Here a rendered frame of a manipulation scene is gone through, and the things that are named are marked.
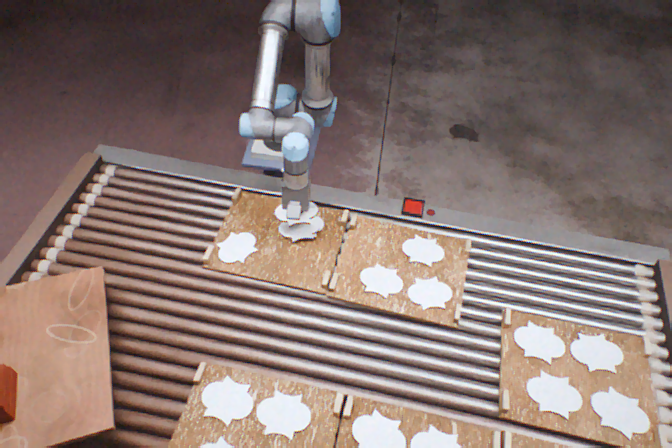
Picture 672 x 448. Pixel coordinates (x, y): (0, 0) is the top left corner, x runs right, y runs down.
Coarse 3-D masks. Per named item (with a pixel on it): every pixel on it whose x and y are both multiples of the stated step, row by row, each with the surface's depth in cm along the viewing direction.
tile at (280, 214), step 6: (312, 204) 194; (276, 210) 192; (282, 210) 192; (312, 210) 192; (276, 216) 190; (282, 216) 190; (300, 216) 190; (306, 216) 190; (312, 216) 191; (288, 222) 189; (294, 222) 189; (300, 222) 189; (306, 222) 189
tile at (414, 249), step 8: (408, 240) 198; (416, 240) 198; (424, 240) 199; (432, 240) 199; (408, 248) 196; (416, 248) 196; (424, 248) 196; (432, 248) 197; (440, 248) 197; (408, 256) 195; (416, 256) 194; (424, 256) 194; (432, 256) 194; (440, 256) 194; (424, 264) 193
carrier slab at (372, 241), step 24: (360, 216) 206; (360, 240) 199; (384, 240) 199; (456, 240) 200; (360, 264) 192; (384, 264) 193; (408, 264) 193; (432, 264) 193; (456, 264) 194; (336, 288) 186; (360, 288) 186; (408, 288) 187; (456, 288) 188; (408, 312) 181; (432, 312) 182
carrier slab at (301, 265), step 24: (240, 216) 204; (264, 216) 204; (336, 216) 205; (216, 240) 196; (264, 240) 197; (288, 240) 198; (312, 240) 198; (336, 240) 198; (216, 264) 190; (240, 264) 190; (264, 264) 191; (288, 264) 191; (312, 264) 192; (312, 288) 185
